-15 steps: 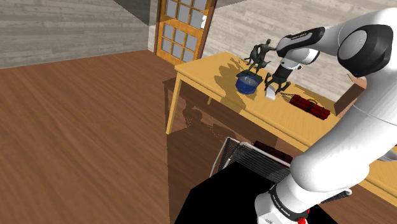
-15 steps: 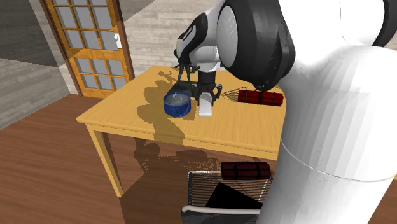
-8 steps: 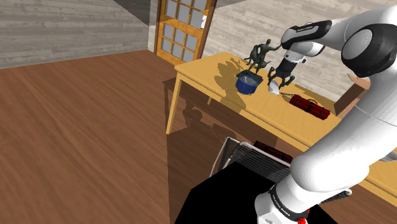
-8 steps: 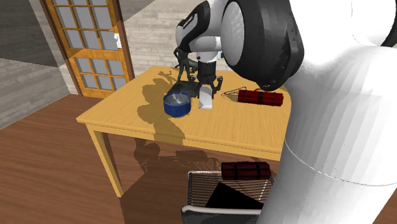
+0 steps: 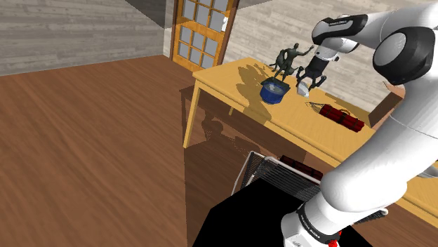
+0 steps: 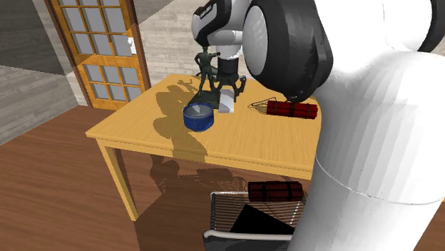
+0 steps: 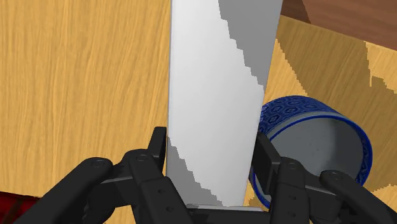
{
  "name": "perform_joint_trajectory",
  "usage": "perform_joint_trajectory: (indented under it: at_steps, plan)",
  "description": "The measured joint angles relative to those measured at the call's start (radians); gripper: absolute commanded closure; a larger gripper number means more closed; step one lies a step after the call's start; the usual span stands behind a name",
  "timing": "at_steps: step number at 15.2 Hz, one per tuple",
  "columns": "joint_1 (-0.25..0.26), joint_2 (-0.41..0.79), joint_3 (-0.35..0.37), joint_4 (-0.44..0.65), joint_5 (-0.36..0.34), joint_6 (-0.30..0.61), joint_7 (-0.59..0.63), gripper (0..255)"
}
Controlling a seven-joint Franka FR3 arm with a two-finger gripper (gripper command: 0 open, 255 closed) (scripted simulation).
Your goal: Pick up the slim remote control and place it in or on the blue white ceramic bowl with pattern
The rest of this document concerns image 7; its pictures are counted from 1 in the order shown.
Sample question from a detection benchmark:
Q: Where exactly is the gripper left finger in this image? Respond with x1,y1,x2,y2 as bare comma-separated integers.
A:
13,126,193,224

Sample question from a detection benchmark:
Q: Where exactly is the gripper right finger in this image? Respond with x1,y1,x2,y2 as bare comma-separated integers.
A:
250,132,397,224

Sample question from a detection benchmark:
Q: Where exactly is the white box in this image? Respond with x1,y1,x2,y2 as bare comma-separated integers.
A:
165,0,284,208

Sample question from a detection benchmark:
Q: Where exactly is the blue patterned cup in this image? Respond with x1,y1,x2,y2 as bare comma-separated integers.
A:
247,95,373,209

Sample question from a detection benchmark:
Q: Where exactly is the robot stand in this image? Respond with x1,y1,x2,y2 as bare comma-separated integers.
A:
0,191,42,224

